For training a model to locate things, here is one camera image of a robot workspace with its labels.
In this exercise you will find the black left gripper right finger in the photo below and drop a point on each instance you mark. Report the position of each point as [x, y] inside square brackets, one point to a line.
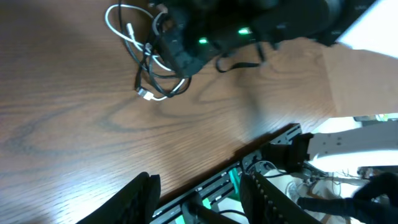
[264, 203]

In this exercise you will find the black aluminium mounting rail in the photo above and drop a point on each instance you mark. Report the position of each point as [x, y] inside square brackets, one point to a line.
[287, 154]

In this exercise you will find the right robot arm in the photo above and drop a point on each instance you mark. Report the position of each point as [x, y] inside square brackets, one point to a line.
[242, 22]

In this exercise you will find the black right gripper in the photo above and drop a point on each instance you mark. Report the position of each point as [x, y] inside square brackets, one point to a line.
[189, 39]

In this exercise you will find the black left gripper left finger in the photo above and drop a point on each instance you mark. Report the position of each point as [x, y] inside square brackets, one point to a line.
[134, 203]

